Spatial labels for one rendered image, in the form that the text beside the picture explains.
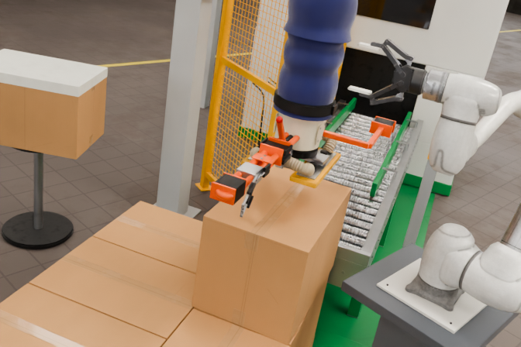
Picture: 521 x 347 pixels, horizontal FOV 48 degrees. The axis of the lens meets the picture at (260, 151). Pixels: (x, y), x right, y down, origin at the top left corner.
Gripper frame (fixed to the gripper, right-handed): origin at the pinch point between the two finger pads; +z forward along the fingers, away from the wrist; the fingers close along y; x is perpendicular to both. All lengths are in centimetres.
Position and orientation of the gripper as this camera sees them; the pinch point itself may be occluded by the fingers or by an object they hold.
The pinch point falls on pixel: (357, 66)
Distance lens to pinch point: 179.6
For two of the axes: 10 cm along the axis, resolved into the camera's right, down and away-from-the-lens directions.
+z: -9.1, -2.8, 3.0
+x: 3.8, -3.1, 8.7
